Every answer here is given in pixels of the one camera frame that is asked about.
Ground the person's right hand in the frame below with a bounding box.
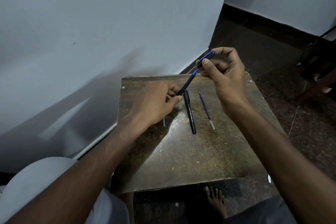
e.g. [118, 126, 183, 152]
[196, 47, 252, 119]

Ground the black floor mat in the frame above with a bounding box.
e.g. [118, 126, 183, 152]
[207, 178, 243, 198]

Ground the person's leg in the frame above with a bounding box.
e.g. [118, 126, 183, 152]
[0, 157, 134, 224]
[225, 196, 299, 224]

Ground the person's right forearm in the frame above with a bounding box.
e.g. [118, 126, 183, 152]
[225, 101, 336, 224]

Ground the dark wooden chair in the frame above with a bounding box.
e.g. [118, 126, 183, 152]
[299, 37, 336, 95]
[296, 24, 336, 66]
[295, 68, 336, 102]

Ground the dark blue pen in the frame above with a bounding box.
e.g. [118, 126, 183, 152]
[177, 51, 217, 97]
[183, 89, 197, 135]

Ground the person's left forearm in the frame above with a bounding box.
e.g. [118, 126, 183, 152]
[5, 122, 144, 224]

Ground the person's bare right foot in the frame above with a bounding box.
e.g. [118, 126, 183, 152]
[204, 185, 228, 219]

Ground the person's left leg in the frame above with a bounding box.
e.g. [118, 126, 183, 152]
[0, 157, 134, 224]

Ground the person's left hand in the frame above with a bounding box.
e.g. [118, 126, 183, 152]
[118, 81, 184, 136]

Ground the small wooden table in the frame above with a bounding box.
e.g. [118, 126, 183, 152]
[111, 72, 287, 195]

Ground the person's right leg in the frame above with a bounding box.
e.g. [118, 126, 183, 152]
[225, 196, 299, 224]

